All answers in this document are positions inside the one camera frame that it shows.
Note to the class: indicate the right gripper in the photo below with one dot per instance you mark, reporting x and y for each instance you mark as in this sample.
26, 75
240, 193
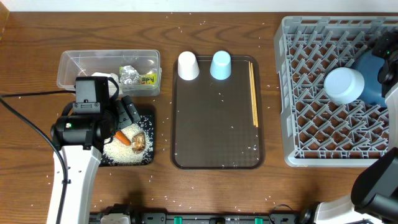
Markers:
388, 38

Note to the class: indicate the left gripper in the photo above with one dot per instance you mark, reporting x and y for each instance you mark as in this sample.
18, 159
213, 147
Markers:
127, 117

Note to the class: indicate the dark blue plate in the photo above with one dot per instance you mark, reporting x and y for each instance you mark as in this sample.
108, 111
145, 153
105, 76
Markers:
369, 65

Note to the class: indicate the orange carrot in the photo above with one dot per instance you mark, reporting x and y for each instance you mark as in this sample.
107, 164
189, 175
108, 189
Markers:
122, 138

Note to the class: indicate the brown food scrap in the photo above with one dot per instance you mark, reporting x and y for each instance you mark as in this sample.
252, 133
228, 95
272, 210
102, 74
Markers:
139, 143

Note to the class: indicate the aluminium foil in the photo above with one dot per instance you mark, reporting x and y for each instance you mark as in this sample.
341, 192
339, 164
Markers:
128, 75

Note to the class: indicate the white napkin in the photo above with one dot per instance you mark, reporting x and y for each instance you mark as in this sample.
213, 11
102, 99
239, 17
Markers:
109, 75

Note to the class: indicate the green yellow snack wrapper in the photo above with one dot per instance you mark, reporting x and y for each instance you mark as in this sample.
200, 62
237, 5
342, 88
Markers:
148, 79

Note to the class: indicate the light blue bowl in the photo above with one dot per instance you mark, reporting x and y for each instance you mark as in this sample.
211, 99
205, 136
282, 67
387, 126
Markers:
343, 85

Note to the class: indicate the white plastic cup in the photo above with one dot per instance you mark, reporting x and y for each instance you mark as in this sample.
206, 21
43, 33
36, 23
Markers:
187, 68

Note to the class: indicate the light blue plastic cup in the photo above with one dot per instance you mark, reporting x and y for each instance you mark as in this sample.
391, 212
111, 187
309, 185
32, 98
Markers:
220, 67

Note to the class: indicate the wooden chopstick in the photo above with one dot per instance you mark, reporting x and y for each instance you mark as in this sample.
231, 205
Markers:
251, 92
254, 101

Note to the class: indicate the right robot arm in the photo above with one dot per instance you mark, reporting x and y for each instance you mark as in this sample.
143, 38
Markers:
373, 198

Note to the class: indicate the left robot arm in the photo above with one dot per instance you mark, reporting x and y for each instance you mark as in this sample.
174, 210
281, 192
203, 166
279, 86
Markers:
75, 168

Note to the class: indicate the grey dishwasher rack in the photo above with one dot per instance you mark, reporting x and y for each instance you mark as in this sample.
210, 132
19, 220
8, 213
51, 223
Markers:
315, 131

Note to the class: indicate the black tray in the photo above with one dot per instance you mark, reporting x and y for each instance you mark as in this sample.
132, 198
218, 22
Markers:
149, 121

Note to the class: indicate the clear plastic container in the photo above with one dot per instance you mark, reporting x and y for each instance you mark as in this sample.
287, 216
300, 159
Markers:
84, 63

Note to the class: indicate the pile of rice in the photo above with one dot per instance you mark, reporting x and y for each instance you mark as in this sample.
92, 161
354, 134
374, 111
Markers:
124, 152

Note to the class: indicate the dark brown serving tray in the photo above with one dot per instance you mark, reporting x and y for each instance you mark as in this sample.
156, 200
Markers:
212, 124

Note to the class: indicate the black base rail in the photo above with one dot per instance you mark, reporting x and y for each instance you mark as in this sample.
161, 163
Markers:
119, 213

